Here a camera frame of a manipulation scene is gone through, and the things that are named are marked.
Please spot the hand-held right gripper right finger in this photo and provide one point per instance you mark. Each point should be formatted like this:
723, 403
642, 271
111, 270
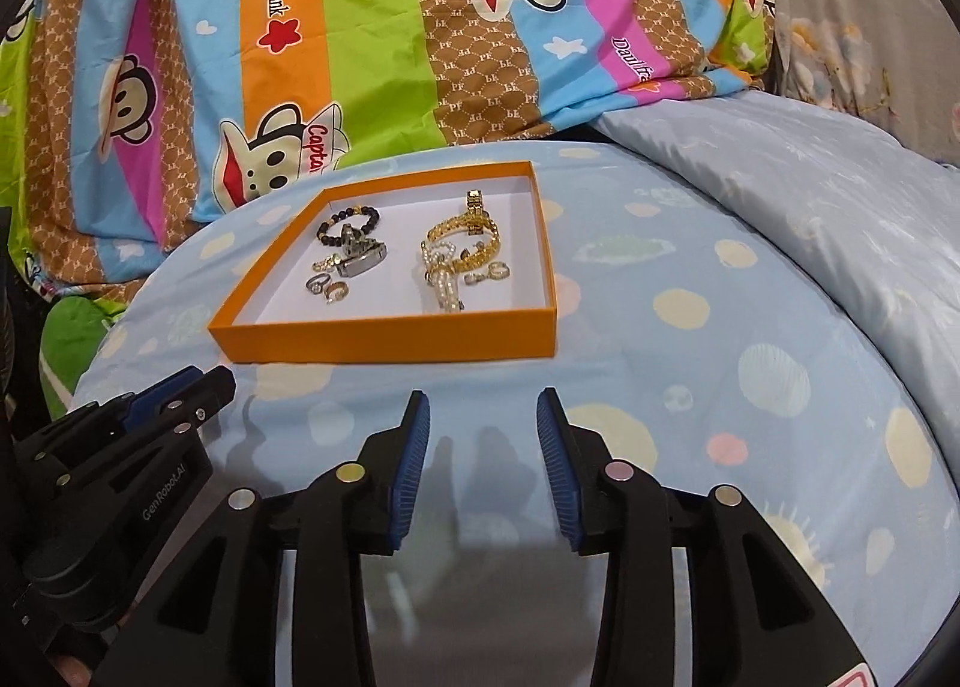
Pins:
555, 477

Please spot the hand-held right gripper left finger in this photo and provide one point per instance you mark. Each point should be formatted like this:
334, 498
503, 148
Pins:
412, 477

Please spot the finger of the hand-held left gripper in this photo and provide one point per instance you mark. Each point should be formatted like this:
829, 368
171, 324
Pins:
187, 387
184, 428

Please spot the orange cardboard box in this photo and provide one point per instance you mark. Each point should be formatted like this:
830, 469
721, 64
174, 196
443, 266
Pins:
375, 346

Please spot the gold hoop earring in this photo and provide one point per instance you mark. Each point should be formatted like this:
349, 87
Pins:
337, 292

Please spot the silver metal wristwatch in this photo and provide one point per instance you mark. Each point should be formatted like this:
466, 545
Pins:
360, 259

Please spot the dark object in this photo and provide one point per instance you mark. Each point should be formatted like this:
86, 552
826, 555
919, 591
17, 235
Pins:
15, 297

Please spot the light blue dotted blanket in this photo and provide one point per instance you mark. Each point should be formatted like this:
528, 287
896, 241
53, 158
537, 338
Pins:
712, 282

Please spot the colourful cartoon striped blanket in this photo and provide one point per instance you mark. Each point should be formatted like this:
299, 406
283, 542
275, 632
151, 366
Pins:
360, 19

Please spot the grey floral cloth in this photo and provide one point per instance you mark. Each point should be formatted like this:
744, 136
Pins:
847, 19

